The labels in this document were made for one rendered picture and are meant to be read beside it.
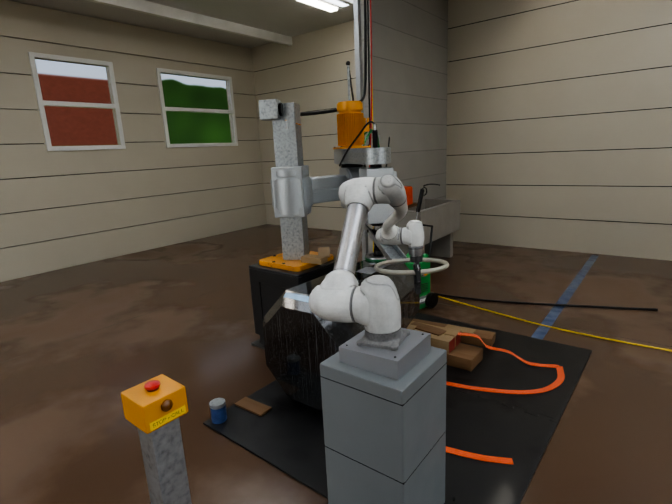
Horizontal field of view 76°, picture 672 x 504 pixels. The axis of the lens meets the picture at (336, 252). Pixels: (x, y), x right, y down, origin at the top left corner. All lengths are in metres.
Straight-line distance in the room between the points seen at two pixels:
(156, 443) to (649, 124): 6.81
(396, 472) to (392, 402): 0.30
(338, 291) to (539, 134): 5.91
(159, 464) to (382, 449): 0.89
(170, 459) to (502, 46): 7.17
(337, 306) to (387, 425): 0.50
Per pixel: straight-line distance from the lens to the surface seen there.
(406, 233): 2.60
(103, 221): 8.57
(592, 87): 7.30
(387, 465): 1.91
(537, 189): 7.42
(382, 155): 3.28
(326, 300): 1.82
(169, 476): 1.38
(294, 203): 3.52
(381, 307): 1.74
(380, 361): 1.75
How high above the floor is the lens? 1.67
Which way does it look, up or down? 13 degrees down
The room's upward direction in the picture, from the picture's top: 3 degrees counter-clockwise
